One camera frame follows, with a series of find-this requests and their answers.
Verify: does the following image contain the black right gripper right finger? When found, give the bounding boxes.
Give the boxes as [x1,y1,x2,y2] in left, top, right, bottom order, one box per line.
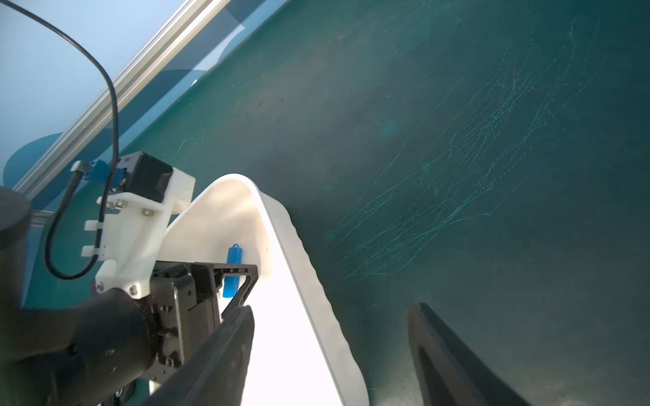
[408,303,528,405]

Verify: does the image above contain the white plastic storage box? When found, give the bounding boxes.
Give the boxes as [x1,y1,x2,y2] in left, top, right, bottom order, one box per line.
[159,174,369,405]

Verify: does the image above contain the black left camera cable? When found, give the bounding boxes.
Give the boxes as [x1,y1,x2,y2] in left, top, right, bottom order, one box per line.
[0,0,120,281]

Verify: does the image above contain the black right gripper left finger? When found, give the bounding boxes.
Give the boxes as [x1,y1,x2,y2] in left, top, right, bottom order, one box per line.
[145,306,255,406]

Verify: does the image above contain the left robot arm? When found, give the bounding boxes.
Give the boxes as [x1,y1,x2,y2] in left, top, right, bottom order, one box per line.
[1,188,259,405]

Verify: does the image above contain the blue usb flash drive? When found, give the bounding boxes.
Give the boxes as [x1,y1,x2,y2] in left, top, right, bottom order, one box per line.
[222,243,244,299]

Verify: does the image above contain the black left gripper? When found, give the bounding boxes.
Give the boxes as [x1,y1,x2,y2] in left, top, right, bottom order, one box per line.
[142,262,259,383]

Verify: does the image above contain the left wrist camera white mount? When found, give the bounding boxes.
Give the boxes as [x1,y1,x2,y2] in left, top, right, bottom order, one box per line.
[82,152,196,299]

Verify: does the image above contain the aluminium rear frame rail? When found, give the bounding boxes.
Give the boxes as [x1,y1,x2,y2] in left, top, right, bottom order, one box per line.
[14,0,230,200]

